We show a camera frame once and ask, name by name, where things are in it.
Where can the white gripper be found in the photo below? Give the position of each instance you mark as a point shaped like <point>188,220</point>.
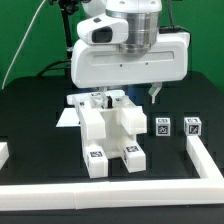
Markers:
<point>105,66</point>

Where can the white chair back frame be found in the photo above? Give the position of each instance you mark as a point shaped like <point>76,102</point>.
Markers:
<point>96,121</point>

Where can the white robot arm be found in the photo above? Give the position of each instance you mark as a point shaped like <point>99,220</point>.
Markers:
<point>122,44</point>

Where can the white tagged cube near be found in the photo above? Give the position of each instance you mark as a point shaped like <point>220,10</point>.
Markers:
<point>163,126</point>

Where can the white tagged cube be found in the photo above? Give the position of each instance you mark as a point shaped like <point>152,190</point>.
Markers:
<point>192,126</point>
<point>163,126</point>

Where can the white tagged cube far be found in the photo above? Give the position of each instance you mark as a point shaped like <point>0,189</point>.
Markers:
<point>192,126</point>

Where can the white L-shaped border fence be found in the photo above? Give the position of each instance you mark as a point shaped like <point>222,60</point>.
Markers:
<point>208,188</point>

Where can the white part at left edge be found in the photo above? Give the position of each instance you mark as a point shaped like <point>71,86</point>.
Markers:
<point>4,153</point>

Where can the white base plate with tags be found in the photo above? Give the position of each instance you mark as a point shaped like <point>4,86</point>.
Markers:
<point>68,118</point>

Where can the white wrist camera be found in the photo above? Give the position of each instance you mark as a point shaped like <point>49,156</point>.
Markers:
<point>103,29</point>

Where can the black camera stand pole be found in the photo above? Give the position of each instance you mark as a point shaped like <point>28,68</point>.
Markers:
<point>67,8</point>

